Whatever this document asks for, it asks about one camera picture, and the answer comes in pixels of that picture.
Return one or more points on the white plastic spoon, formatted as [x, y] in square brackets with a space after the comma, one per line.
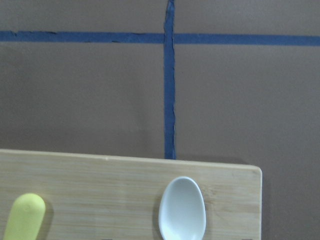
[182, 213]

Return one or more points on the wooden cutting board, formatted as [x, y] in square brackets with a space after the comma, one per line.
[97, 197]

